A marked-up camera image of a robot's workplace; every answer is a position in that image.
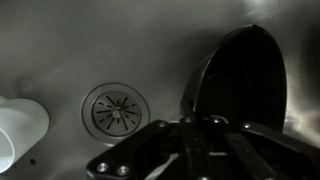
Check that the white ceramic mug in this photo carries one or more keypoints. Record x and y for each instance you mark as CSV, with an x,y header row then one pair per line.
x,y
23,122

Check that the metal sink drain strainer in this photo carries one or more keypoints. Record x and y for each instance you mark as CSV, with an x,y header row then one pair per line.
x,y
112,112

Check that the black bowl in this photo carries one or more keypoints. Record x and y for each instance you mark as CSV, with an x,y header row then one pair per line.
x,y
242,79

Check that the stainless steel sink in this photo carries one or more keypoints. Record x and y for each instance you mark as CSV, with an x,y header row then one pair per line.
x,y
56,51

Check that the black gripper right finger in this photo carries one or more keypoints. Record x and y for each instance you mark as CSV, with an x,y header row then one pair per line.
x,y
265,154

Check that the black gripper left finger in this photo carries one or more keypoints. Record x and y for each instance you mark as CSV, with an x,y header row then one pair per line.
x,y
151,147

